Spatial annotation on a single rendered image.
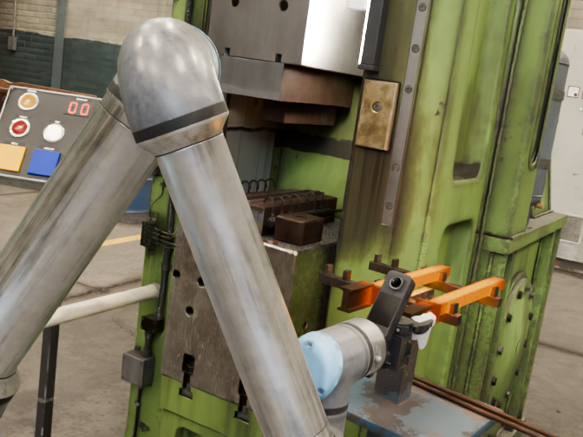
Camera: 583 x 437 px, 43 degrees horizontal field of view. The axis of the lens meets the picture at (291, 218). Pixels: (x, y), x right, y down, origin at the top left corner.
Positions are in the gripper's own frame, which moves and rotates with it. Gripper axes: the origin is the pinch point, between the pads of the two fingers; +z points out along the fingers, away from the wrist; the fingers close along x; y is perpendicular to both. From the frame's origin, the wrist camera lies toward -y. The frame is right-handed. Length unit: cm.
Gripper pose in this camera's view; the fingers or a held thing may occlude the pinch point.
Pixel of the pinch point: (421, 310)
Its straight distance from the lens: 136.0
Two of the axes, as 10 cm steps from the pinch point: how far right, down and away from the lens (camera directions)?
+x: 8.0, 2.2, -5.6
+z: 5.8, -0.7, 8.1
